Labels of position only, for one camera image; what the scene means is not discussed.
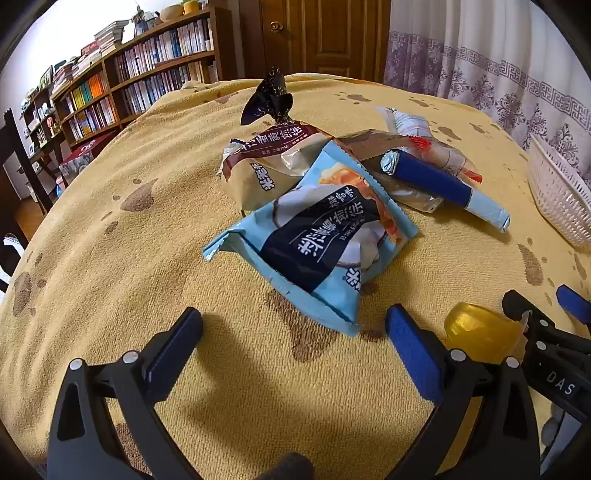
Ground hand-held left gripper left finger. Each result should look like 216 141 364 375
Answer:
46 307 204 480

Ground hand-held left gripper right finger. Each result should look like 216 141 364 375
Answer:
385 303 541 480

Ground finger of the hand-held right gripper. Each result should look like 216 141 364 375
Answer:
502 289 572 346
556 285 591 326

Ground yellow jelly cup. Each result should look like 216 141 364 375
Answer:
443 301 527 365

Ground white plastic basket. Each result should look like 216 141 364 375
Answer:
526 133 591 252

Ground clear packet with beige stick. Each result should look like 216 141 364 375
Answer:
369 173 445 214

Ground blue stick packet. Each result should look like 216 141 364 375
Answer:
379 150 512 232

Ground light blue snack bag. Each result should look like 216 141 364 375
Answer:
202 138 420 337

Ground clear packet with red ends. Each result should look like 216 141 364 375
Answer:
402 134 484 185

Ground brown beige snack bag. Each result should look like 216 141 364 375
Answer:
217 121 333 215

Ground brown kraft packet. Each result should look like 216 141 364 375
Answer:
333 129 402 162

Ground dark twisted-wrapper candy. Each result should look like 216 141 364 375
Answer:
240 66 295 126

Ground yellow paw print blanket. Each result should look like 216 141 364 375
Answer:
0 73 591 480

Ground black and white object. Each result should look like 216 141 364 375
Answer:
0 233 24 294

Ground red cardboard box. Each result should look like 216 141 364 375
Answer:
60 136 109 185

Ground white purple patterned curtain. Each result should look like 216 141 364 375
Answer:
383 0 591 185

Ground dark wooden chair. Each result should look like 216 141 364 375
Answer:
0 108 56 217

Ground small wooden side shelf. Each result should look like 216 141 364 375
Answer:
21 85 70 162

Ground wooden bookshelf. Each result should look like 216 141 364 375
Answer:
51 7 232 148

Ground rows of books in bookshelf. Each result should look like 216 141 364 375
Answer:
62 18 218 139

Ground stacks of books atop bookshelf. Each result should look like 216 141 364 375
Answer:
51 21 134 88

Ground brown wooden door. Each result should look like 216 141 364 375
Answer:
240 0 393 84

